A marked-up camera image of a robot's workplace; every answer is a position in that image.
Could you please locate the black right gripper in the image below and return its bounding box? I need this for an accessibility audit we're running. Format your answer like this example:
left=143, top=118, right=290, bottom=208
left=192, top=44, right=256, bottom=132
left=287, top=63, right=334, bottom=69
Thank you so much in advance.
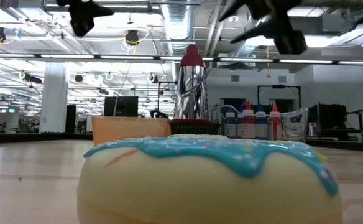
left=218, top=0, right=309, bottom=56

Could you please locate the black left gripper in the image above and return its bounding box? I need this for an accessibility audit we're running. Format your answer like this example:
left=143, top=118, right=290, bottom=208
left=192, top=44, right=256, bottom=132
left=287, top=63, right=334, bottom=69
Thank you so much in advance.
left=55, top=0, right=115, bottom=39

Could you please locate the red food colour bottle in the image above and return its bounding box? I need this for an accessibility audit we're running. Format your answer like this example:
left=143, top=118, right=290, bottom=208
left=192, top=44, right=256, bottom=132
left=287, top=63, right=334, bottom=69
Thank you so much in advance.
left=267, top=103, right=283, bottom=141
left=236, top=100, right=257, bottom=140

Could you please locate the toy donut blue icing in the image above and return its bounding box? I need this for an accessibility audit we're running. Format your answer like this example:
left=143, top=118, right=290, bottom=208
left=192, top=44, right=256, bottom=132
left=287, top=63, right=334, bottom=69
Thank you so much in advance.
left=76, top=136, right=344, bottom=224

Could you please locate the red and chrome appliance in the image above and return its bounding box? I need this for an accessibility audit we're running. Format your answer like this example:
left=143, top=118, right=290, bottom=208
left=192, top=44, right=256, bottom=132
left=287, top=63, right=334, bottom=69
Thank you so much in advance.
left=172, top=44, right=209, bottom=121

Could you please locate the white column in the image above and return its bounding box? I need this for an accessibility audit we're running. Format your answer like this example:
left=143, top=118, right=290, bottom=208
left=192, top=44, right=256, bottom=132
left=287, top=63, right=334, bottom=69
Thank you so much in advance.
left=40, top=62, right=69, bottom=134

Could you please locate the black background monitor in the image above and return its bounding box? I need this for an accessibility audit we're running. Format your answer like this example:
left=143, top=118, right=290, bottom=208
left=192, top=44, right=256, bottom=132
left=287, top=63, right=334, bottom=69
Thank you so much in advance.
left=103, top=96, right=139, bottom=118

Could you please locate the dark tall cabinet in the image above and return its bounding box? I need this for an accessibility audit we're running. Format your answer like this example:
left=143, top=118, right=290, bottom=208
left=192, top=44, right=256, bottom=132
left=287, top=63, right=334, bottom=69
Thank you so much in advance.
left=65, top=104, right=77, bottom=133

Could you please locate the clear plastic bin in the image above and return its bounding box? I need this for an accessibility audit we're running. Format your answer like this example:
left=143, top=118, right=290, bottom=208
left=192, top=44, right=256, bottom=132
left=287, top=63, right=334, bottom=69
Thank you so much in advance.
left=211, top=105, right=309, bottom=143

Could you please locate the black mesh basket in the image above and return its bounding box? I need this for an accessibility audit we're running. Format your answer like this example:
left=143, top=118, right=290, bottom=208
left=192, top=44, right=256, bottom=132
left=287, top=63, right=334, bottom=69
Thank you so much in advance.
left=168, top=118, right=222, bottom=136

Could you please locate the black background machine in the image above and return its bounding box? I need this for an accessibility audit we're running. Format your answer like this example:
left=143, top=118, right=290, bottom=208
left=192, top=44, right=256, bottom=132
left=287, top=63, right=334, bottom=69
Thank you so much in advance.
left=308, top=103, right=363, bottom=141

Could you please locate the slanted silver ceiling duct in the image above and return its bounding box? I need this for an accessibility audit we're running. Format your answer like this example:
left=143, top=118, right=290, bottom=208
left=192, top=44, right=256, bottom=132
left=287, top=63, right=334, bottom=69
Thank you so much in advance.
left=231, top=0, right=297, bottom=58

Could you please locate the black frame rack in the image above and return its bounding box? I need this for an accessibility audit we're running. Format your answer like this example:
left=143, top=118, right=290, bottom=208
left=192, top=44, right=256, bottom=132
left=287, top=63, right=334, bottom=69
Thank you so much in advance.
left=257, top=85, right=302, bottom=110

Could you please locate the round silver ceiling duct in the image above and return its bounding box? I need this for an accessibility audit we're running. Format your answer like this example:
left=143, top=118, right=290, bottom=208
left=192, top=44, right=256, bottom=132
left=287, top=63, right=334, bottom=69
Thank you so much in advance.
left=161, top=0, right=195, bottom=57

